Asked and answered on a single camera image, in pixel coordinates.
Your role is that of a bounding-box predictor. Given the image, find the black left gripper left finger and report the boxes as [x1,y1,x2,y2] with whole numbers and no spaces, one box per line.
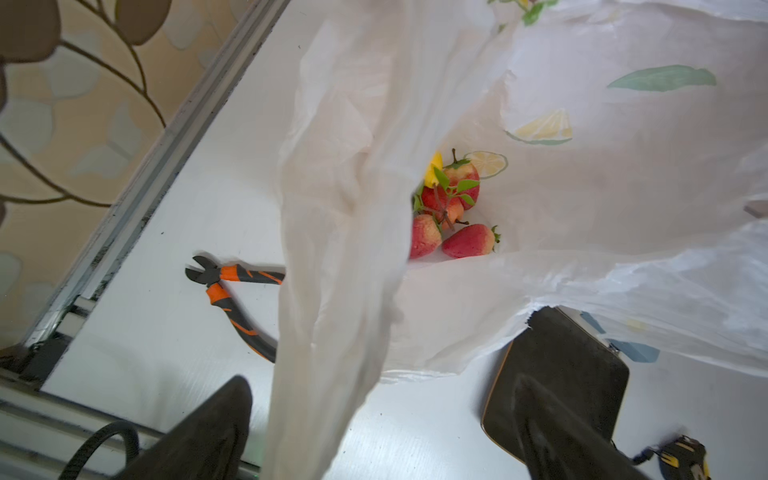
[116,376,253,480]

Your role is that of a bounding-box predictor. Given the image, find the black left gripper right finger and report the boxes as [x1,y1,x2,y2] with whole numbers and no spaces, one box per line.
[512,375,646,480]

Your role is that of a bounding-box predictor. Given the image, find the fake strawberry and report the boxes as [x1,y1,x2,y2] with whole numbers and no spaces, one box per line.
[409,214,442,260]
[442,224,501,259]
[416,158,480,228]

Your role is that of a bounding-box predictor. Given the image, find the fake yellow lemon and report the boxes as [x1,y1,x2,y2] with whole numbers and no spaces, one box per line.
[423,151,443,188]

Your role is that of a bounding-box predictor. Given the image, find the white lemon-print plastic bag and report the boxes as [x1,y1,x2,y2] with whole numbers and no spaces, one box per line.
[262,1,767,479]

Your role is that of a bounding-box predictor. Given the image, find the black square tray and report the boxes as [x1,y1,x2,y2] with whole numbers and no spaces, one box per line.
[481,307,629,461]

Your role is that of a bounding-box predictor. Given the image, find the yellow black tape measure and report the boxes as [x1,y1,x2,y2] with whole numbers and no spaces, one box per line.
[631,435,711,480]

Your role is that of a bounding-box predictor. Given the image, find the orange grey pliers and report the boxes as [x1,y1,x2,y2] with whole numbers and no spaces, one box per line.
[185,254,285,363]

